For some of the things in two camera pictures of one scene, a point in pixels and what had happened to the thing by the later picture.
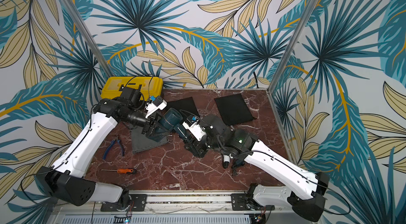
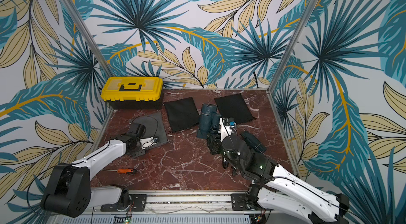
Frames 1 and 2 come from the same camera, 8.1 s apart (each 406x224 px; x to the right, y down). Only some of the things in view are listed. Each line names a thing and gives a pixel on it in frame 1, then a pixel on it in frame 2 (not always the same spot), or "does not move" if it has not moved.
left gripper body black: x=147 y=124 -> x=138 y=151
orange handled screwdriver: x=125 y=170 does not move
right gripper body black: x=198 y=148 -> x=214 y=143
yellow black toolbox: x=150 y=86 does not move
